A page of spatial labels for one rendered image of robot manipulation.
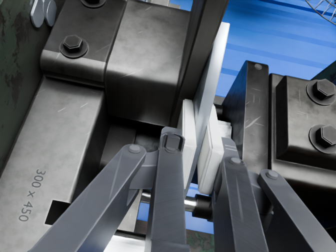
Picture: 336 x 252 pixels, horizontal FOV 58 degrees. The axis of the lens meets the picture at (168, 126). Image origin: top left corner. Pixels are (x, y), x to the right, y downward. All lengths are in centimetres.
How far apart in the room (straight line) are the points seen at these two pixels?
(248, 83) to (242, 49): 171
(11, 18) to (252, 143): 27
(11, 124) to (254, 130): 26
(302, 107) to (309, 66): 190
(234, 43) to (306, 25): 62
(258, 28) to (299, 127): 196
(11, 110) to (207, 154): 16
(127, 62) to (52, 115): 8
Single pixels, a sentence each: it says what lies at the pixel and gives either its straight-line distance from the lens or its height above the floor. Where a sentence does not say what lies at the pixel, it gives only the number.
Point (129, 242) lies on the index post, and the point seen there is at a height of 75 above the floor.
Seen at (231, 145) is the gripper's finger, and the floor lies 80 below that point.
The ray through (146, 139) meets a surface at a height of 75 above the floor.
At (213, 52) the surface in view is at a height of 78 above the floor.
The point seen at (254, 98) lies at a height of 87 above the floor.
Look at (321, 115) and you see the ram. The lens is 38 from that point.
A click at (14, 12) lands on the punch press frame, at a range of 25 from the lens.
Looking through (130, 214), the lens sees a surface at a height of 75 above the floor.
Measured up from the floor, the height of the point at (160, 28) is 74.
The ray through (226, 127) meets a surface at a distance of 43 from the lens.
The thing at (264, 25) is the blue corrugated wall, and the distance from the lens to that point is 232.
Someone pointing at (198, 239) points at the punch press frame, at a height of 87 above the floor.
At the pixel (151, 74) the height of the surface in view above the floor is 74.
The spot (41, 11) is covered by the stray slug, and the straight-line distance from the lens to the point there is 28.
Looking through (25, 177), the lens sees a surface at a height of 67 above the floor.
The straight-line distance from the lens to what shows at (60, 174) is 26.
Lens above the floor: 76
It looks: 2 degrees up
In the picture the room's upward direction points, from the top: 101 degrees clockwise
